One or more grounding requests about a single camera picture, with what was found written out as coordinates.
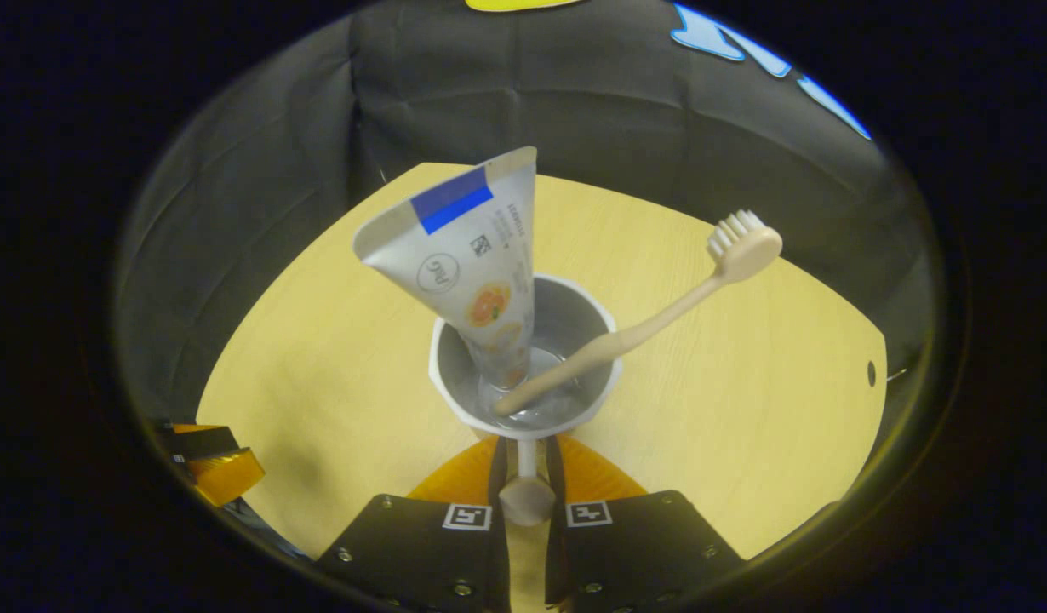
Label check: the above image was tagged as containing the white cup with wooden handle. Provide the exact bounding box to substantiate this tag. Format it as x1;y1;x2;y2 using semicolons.
428;272;624;527

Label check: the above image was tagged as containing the white toothpaste tube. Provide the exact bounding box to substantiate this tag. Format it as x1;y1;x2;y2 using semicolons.
352;146;540;392

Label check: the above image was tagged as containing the beige toothbrush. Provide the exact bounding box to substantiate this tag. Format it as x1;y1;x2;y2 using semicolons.
492;209;784;418

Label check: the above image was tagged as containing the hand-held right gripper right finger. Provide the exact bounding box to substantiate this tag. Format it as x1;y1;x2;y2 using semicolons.
545;434;746;613

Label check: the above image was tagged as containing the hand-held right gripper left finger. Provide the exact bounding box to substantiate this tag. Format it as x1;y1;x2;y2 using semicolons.
315;436;512;613

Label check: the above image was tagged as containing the light wooden desktop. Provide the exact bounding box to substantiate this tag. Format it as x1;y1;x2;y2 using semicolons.
196;162;889;613

